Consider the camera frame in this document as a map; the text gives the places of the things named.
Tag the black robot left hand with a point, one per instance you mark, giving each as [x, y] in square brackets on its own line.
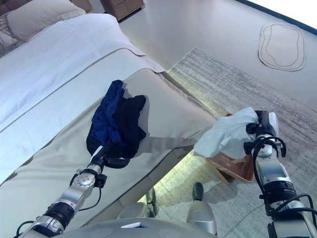
[116, 162]

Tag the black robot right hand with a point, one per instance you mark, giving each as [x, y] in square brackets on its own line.
[266, 124]

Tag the black garment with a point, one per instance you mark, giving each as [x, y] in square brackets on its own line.
[128, 124]

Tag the white garment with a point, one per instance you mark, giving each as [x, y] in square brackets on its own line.
[223, 134]

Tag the blue garment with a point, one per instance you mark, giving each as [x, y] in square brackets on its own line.
[109, 116]

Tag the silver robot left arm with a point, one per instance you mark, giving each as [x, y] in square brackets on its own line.
[71, 196]

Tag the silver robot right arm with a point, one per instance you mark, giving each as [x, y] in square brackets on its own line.
[275, 173]

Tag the brown wicker basket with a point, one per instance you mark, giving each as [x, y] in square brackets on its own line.
[237, 168]

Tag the beige bed runner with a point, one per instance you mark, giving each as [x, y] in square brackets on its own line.
[62, 161]

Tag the white bed duvet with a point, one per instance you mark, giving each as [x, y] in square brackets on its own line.
[62, 49]

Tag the grey striped rug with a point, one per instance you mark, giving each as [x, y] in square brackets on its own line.
[247, 86]

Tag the grey robot torso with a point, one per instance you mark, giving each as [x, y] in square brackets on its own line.
[123, 230]

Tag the small oval floor mat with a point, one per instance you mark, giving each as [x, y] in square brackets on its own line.
[282, 47]

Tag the silver robot right leg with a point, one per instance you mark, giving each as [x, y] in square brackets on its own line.
[200, 215]

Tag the brown wooden nightstand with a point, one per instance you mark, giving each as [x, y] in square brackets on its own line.
[126, 8]

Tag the beige pillow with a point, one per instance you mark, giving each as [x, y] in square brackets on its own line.
[42, 17]

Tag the grey patterned pillow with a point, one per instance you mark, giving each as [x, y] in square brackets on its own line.
[5, 34]

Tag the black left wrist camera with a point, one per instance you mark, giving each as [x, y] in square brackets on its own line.
[101, 181]

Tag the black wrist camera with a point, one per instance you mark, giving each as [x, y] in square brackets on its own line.
[247, 148]
[101, 181]

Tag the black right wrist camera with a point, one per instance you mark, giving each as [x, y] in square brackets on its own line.
[247, 148]

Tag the taupe upholstered bed frame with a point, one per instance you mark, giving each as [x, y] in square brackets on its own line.
[158, 174]

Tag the black window floor rail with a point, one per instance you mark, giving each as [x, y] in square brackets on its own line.
[297, 24]

